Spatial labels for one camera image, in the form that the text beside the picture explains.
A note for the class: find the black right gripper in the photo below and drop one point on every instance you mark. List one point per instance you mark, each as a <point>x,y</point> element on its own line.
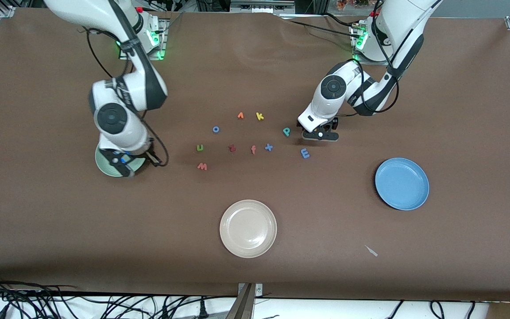
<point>114,157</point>

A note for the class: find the beige plate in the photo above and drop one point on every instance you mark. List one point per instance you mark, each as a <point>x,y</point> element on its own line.
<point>248,228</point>

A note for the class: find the brown table cover sheet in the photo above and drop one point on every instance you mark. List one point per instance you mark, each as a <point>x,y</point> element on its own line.
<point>255,199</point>

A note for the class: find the grey metal box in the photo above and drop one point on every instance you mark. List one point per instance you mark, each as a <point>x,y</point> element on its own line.
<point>261,5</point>

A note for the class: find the white tape scrap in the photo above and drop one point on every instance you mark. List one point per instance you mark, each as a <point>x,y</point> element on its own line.
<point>371,250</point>

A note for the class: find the metal table edge bracket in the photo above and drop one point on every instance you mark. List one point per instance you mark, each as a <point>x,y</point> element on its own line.
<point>246,301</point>

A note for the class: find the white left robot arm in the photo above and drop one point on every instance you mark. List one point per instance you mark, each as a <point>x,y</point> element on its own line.
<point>332,95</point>

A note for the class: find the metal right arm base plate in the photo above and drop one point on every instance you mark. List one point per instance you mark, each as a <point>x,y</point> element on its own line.
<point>163,48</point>

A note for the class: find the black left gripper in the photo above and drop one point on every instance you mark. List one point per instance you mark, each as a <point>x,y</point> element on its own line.
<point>334,124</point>

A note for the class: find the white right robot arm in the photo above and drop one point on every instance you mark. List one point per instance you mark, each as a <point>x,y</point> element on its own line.
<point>122,128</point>

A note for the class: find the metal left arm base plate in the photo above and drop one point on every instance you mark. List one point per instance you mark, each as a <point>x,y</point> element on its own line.
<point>356,60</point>

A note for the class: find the blue letter E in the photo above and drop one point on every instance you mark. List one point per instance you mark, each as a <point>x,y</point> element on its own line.
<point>305,153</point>

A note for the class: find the teal letter P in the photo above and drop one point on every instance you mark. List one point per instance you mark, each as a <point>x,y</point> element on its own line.
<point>286,130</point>

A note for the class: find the blue plate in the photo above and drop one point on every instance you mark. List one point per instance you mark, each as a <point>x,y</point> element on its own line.
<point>401,184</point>

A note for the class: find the light green plate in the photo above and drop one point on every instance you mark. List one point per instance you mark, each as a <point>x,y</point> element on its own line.
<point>104,167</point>

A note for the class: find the red letter w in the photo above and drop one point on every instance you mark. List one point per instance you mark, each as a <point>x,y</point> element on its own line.
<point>202,167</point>

